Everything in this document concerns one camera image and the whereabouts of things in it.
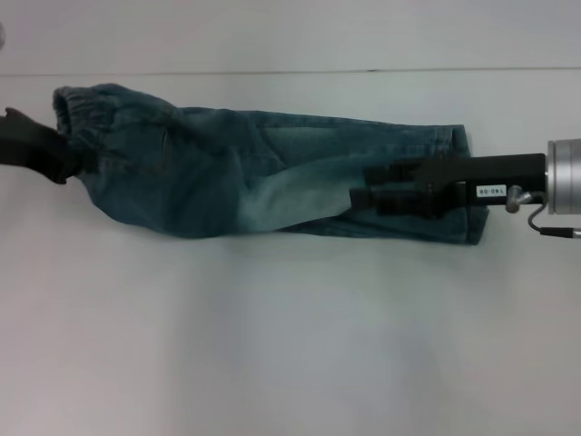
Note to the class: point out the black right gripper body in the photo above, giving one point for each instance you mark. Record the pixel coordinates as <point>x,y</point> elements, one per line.
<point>490,179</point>

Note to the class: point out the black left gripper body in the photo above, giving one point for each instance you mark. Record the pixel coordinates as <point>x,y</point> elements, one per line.
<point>32,145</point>

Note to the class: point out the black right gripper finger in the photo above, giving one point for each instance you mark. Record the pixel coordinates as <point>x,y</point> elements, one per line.
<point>392,173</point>
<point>395,202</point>

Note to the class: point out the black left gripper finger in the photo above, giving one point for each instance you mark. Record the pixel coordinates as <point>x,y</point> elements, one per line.
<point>81,159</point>

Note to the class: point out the blue denim shorts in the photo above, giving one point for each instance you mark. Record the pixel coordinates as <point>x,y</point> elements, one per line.
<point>204,172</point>

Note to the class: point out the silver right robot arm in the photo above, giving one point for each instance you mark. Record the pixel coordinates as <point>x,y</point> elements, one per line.
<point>565,177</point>

